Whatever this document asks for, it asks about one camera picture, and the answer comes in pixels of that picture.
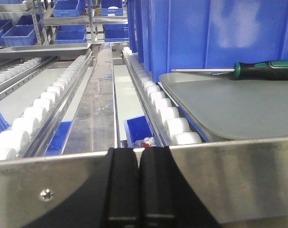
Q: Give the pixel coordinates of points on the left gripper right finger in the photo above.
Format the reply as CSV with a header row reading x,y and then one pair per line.
x,y
167,200

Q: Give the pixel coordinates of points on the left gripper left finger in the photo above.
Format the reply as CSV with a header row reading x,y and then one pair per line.
x,y
109,198

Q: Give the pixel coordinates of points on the blue bin behind tray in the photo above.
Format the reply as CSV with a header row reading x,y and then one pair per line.
x,y
169,34

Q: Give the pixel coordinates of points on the large metal tray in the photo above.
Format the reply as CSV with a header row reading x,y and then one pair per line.
x,y
225,109

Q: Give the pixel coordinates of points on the steel roller rack frame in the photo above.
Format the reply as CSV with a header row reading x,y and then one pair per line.
x,y
242,183

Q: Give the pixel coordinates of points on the green black screwdriver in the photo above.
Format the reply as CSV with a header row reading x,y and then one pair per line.
x,y
276,70

